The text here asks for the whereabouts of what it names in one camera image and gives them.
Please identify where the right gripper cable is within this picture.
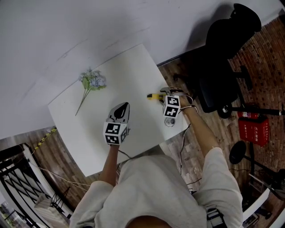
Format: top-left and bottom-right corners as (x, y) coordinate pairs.
(179, 93), (199, 175)

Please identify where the black office chair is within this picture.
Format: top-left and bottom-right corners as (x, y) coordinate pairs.
(173, 3), (262, 113)

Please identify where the white table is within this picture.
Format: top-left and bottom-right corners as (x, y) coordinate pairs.
(48, 43), (190, 178)

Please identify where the black metal railing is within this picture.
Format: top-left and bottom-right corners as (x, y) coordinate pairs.
(0, 144), (74, 228)

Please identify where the person's left forearm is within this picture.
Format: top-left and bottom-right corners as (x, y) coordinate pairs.
(98, 144), (119, 187)

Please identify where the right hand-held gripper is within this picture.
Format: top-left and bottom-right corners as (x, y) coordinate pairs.
(159, 87), (187, 118)

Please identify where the black coat rack stand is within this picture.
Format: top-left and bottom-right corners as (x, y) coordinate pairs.
(217, 104), (285, 119)

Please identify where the red fire extinguisher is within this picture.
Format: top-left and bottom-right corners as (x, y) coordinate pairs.
(237, 110), (261, 118)

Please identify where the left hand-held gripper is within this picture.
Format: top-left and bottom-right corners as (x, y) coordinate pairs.
(103, 102), (130, 145)

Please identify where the white cord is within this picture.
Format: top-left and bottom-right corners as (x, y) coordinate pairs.
(37, 167), (92, 188)

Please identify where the person's right forearm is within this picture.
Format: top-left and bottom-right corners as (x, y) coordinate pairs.
(179, 95), (221, 160)

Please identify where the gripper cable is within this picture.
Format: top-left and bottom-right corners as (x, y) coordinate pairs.
(179, 93), (199, 175)
(117, 149), (133, 172)

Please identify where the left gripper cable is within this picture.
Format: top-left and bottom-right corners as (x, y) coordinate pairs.
(117, 149), (133, 172)

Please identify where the white metal rack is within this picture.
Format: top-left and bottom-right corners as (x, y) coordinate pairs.
(241, 173), (285, 228)

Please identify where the person's white sweatshirt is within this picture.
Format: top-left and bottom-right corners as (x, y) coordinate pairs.
(69, 147), (243, 228)

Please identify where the yellow black striped tape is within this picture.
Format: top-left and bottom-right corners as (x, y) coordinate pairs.
(33, 126), (57, 152)

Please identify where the artificial flower bunch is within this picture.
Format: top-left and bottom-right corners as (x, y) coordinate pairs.
(75, 69), (107, 116)

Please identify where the black floor fan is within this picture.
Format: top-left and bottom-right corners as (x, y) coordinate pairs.
(229, 140), (285, 192)

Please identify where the red fire extinguisher box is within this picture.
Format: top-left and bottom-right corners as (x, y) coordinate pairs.
(238, 117), (269, 147)

